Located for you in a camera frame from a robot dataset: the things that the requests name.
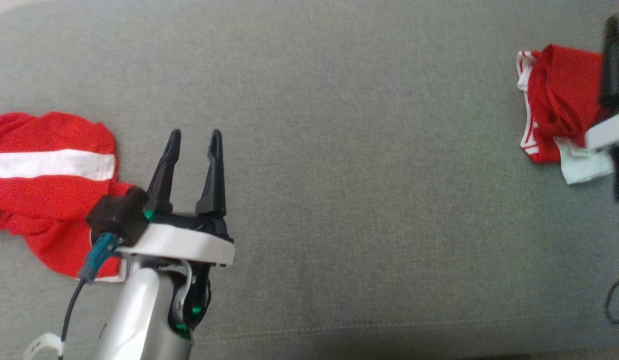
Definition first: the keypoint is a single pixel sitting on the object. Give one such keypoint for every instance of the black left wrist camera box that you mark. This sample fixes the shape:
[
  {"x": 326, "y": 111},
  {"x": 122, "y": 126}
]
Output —
[{"x": 117, "y": 215}]

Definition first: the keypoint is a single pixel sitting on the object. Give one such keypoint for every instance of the red shorts with white stripe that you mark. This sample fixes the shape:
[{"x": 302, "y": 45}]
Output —
[{"x": 44, "y": 200}]

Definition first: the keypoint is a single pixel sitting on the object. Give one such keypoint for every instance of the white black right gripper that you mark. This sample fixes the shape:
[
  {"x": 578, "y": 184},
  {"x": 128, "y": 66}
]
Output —
[{"x": 609, "y": 132}]

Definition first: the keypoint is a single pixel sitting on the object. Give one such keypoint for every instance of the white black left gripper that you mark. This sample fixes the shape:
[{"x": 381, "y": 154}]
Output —
[{"x": 184, "y": 242}]

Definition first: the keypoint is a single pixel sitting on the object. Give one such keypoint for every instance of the folded red garment striped trim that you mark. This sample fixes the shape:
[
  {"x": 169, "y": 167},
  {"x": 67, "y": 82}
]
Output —
[{"x": 564, "y": 90}]

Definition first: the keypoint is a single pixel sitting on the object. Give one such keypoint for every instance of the large grey sofa seat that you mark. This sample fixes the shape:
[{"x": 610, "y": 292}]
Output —
[{"x": 339, "y": 175}]

